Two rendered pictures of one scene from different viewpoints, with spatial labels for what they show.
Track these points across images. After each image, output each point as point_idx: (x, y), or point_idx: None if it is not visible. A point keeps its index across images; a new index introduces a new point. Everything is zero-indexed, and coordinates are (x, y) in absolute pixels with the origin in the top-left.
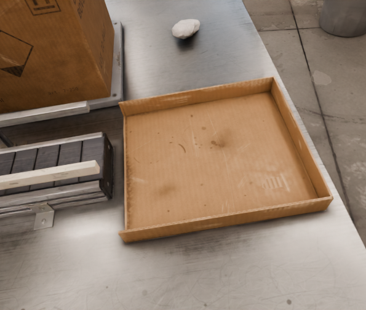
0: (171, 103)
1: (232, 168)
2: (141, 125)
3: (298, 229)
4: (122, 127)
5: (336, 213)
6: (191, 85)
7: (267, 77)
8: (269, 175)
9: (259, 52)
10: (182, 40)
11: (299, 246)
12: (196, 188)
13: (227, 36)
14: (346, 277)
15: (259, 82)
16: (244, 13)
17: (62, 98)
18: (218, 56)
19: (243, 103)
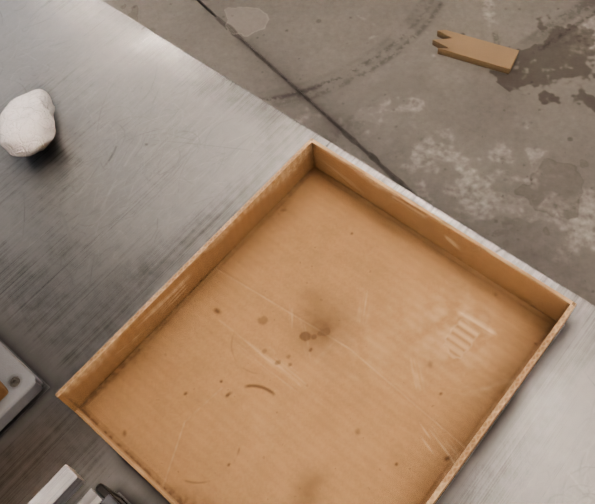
0: (159, 314)
1: (379, 362)
2: (134, 401)
3: (555, 387)
4: (95, 436)
5: (580, 318)
6: (154, 244)
7: (303, 150)
8: (445, 329)
9: (223, 94)
10: (39, 154)
11: (579, 413)
12: (355, 446)
13: (130, 91)
14: None
15: (293, 166)
16: (117, 18)
17: None
18: (150, 147)
19: (287, 220)
